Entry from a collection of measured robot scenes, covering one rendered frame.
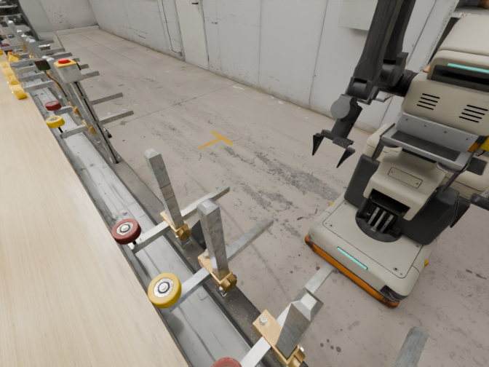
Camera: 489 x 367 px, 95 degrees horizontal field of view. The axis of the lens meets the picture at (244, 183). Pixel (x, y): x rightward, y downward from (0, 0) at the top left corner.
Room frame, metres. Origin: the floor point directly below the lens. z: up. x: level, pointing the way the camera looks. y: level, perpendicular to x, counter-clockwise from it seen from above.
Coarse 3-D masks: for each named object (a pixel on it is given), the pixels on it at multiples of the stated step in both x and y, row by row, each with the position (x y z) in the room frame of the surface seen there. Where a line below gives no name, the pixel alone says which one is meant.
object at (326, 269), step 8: (328, 264) 0.33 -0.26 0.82; (320, 272) 0.30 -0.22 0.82; (328, 272) 0.30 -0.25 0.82; (312, 280) 0.28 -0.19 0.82; (320, 280) 0.28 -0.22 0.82; (312, 288) 0.25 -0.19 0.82; (280, 320) 0.17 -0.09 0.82; (256, 344) 0.12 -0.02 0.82; (264, 344) 0.12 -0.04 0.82; (248, 352) 0.11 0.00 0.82; (256, 352) 0.11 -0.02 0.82; (264, 352) 0.11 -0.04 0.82; (248, 360) 0.09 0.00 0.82; (256, 360) 0.09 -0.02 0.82
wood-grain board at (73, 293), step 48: (0, 48) 2.86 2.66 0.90; (0, 96) 1.51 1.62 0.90; (0, 144) 0.93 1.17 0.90; (48, 144) 0.92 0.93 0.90; (0, 192) 0.60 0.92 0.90; (48, 192) 0.59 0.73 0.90; (0, 240) 0.39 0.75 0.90; (48, 240) 0.38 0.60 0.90; (96, 240) 0.38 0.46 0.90; (0, 288) 0.24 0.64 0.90; (48, 288) 0.24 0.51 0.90; (96, 288) 0.24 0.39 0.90; (0, 336) 0.14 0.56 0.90; (48, 336) 0.13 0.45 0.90; (96, 336) 0.13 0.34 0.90; (144, 336) 0.13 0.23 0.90
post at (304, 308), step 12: (300, 300) 0.12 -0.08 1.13; (312, 300) 0.12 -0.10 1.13; (288, 312) 0.12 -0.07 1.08; (300, 312) 0.11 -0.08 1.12; (312, 312) 0.10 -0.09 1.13; (288, 324) 0.11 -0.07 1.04; (300, 324) 0.10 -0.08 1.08; (288, 336) 0.11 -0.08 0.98; (300, 336) 0.09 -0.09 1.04; (288, 348) 0.10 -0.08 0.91
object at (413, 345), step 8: (416, 328) 0.15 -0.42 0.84; (408, 336) 0.13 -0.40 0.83; (416, 336) 0.13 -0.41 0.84; (424, 336) 0.13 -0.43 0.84; (408, 344) 0.11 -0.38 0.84; (416, 344) 0.11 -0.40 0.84; (424, 344) 0.11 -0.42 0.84; (400, 352) 0.10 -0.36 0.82; (408, 352) 0.10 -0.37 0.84; (416, 352) 0.10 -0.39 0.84; (400, 360) 0.08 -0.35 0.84; (408, 360) 0.08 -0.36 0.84; (416, 360) 0.08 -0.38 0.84
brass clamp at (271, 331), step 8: (264, 312) 0.19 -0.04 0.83; (256, 320) 0.17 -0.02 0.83; (272, 320) 0.17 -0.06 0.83; (256, 328) 0.16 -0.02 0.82; (264, 328) 0.15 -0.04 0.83; (272, 328) 0.15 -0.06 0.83; (280, 328) 0.15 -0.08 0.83; (264, 336) 0.14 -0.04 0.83; (272, 336) 0.14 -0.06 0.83; (272, 344) 0.12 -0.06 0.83; (280, 352) 0.10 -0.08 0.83; (296, 352) 0.10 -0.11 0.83; (280, 360) 0.09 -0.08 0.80; (288, 360) 0.09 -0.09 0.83; (296, 360) 0.09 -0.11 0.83
